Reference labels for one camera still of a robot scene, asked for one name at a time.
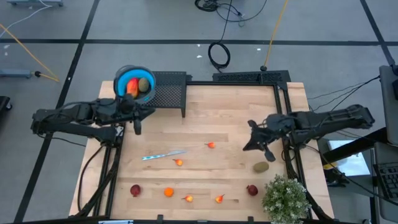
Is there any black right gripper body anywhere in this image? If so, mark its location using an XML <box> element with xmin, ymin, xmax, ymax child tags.
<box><xmin>248</xmin><ymin>114</ymin><xmax>292</xmax><ymax>162</ymax></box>

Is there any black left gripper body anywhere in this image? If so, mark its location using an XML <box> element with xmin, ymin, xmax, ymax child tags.
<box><xmin>119</xmin><ymin>106</ymin><xmax>147</xmax><ymax>135</ymax></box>

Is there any brown green kiwi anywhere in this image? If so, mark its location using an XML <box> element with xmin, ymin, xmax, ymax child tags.
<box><xmin>137</xmin><ymin>77</ymin><xmax>150</xmax><ymax>93</ymax></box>
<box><xmin>252</xmin><ymin>161</ymin><xmax>270</xmax><ymax>174</ymax></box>

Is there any teal collapsible colander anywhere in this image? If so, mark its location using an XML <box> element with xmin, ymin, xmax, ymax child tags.
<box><xmin>113</xmin><ymin>64</ymin><xmax>157</xmax><ymax>105</ymax></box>

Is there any black perforated metal stand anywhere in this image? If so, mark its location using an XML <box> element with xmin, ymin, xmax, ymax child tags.
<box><xmin>120</xmin><ymin>71</ymin><xmax>188</xmax><ymax>118</ymax></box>

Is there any potted green plant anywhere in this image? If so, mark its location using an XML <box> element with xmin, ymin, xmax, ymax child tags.
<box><xmin>261</xmin><ymin>173</ymin><xmax>312</xmax><ymax>224</ymax></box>

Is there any long narrow perforated black panel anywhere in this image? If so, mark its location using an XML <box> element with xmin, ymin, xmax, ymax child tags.
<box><xmin>212</xmin><ymin>70</ymin><xmax>292</xmax><ymax>91</ymax></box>

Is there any black diagonal bar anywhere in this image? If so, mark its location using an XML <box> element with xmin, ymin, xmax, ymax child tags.
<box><xmin>322</xmin><ymin>126</ymin><xmax>389</xmax><ymax>163</ymax></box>

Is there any white sheet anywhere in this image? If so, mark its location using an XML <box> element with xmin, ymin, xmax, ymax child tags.
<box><xmin>328</xmin><ymin>139</ymin><xmax>372</xmax><ymax>177</ymax></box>

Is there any white blue label plate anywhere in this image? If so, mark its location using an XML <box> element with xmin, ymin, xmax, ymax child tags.
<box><xmin>98</xmin><ymin>219</ymin><xmax>135</xmax><ymax>224</ymax></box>

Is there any grey computer monitor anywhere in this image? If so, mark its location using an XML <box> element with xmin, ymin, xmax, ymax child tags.
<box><xmin>378</xmin><ymin>64</ymin><xmax>398</xmax><ymax>139</ymax></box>

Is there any grey metal floor beam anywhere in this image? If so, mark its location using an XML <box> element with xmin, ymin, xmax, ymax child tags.
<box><xmin>0</xmin><ymin>68</ymin><xmax>33</xmax><ymax>79</ymax></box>
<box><xmin>6</xmin><ymin>0</ymin><xmax>65</xmax><ymax>8</ymax></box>

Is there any black keyboard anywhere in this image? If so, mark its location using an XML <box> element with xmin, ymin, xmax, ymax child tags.
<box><xmin>373</xmin><ymin>161</ymin><xmax>398</xmax><ymax>200</ymax></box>

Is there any black equipment base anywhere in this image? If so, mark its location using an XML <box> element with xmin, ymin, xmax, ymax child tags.
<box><xmin>0</xmin><ymin>95</ymin><xmax>14</xmax><ymax>112</ymax></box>

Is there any grey side desk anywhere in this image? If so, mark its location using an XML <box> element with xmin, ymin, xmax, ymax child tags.
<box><xmin>371</xmin><ymin>141</ymin><xmax>398</xmax><ymax>223</ymax></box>

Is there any knife with patterned handle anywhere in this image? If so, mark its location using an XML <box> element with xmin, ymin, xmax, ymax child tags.
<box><xmin>142</xmin><ymin>149</ymin><xmax>187</xmax><ymax>161</ymax></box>

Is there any black hanging coiled cable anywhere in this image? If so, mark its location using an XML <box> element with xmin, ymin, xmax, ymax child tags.
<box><xmin>207</xmin><ymin>0</ymin><xmax>237</xmax><ymax>72</ymax></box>

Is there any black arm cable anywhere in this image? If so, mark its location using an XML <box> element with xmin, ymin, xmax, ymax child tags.
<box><xmin>76</xmin><ymin>142</ymin><xmax>106</xmax><ymax>215</ymax></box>

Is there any yellow hanging cable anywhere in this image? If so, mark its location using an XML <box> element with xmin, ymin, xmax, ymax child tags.
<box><xmin>262</xmin><ymin>0</ymin><xmax>289</xmax><ymax>72</ymax></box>

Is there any yellow floor cable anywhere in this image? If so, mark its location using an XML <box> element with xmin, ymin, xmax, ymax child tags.
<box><xmin>0</xmin><ymin>23</ymin><xmax>61</xmax><ymax>83</ymax></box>

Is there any black cable bundle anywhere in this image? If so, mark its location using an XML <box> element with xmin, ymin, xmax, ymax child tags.
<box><xmin>194</xmin><ymin>0</ymin><xmax>269</xmax><ymax>28</ymax></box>

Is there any white floor cable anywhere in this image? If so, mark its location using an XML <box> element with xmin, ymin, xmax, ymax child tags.
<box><xmin>0</xmin><ymin>0</ymin><xmax>55</xmax><ymax>39</ymax></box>

